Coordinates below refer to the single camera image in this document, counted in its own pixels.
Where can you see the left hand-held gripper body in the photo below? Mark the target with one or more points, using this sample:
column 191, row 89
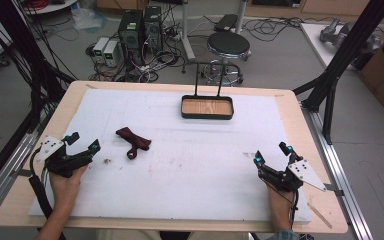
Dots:
column 61, row 159

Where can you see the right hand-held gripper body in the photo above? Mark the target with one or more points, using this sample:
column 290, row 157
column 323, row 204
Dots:
column 288, row 175

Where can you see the black tray with wooden bottom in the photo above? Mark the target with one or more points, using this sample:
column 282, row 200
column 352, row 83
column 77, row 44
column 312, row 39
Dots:
column 207, row 106

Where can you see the person's left hand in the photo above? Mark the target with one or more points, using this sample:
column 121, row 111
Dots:
column 67, row 182

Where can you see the person's right hand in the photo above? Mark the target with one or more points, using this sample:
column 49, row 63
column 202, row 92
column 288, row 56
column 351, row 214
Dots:
column 278, row 200

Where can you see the wooden stick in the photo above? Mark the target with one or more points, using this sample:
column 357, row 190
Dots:
column 319, row 215

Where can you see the white foam mat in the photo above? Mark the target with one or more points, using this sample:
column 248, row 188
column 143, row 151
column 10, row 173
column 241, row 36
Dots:
column 166, row 156

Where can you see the white power supply unit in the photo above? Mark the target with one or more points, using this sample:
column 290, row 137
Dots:
column 100, row 49
column 111, row 53

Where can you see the black round stool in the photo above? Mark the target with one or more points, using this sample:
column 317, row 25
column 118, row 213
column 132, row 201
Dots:
column 227, row 53

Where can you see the white board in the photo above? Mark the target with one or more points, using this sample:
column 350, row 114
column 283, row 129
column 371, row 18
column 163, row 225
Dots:
column 326, row 43

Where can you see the black computer tower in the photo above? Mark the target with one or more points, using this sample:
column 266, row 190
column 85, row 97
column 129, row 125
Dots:
column 131, row 35
column 153, row 30

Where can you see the black flat device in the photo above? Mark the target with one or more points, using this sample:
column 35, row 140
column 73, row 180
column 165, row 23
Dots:
column 226, row 22

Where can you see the grey metal stand leg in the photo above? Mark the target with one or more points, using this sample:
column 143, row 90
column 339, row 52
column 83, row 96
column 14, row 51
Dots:
column 187, row 36

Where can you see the aluminium rail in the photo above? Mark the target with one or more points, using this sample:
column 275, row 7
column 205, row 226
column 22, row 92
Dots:
column 338, row 173
column 6, row 170

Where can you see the black metal frame post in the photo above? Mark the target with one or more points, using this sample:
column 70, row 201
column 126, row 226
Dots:
column 340, row 63
column 23, row 56

